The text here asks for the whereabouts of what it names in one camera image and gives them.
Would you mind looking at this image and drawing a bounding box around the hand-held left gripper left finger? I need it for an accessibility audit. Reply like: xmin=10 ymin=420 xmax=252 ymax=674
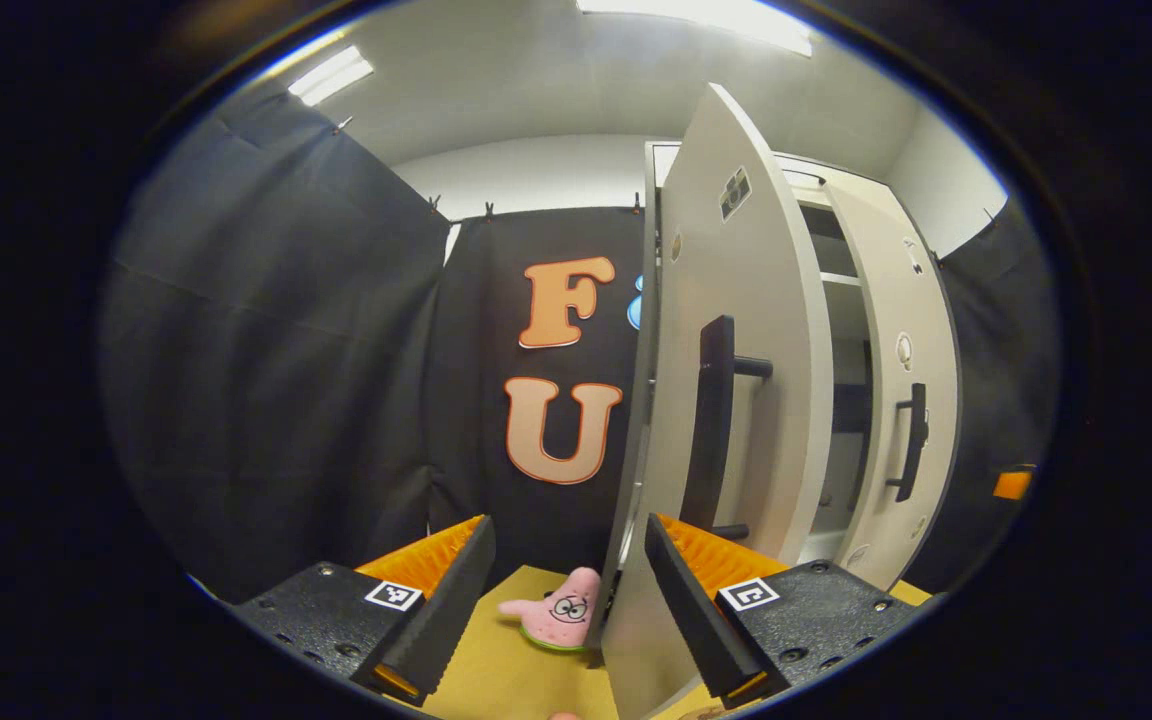
xmin=219 ymin=515 xmax=497 ymax=708

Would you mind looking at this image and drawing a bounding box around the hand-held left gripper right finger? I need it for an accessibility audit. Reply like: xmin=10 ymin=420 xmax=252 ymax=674
xmin=644 ymin=513 xmax=924 ymax=711

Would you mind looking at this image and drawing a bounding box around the white cabinet door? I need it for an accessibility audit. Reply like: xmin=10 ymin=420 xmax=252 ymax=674
xmin=821 ymin=180 xmax=964 ymax=591
xmin=601 ymin=83 xmax=834 ymax=720

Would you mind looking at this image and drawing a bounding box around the pink star plush toy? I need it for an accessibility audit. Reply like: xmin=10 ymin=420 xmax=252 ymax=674
xmin=498 ymin=567 xmax=603 ymax=653

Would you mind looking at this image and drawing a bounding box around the black backdrop cloth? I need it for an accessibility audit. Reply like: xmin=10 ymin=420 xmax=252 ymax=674
xmin=901 ymin=198 xmax=1063 ymax=593
xmin=101 ymin=95 xmax=649 ymax=603

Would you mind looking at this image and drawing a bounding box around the small ceiling light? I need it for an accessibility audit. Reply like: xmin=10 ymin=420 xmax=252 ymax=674
xmin=286 ymin=45 xmax=376 ymax=107

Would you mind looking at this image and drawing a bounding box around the long ceiling light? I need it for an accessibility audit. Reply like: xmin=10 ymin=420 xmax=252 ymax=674
xmin=576 ymin=0 xmax=815 ymax=57

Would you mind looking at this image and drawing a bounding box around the black door handle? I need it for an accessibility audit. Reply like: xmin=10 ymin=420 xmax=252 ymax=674
xmin=884 ymin=383 xmax=931 ymax=503
xmin=679 ymin=315 xmax=775 ymax=542

